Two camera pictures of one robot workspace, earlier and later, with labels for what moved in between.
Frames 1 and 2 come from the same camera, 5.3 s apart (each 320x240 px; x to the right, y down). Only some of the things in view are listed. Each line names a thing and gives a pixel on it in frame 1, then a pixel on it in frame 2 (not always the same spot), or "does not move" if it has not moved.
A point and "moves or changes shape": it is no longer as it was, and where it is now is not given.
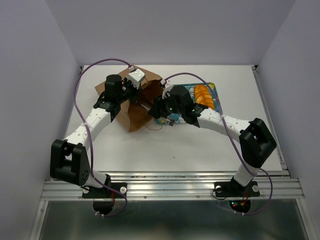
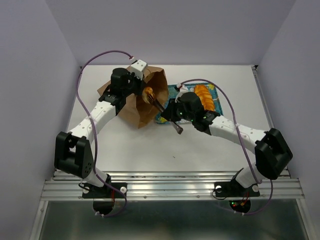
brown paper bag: [133, 115] moves or changes shape
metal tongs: [167, 120] to [179, 130]
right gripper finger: [158, 109] to [171, 113]
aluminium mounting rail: [277, 184] does not move
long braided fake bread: [202, 96] does not move
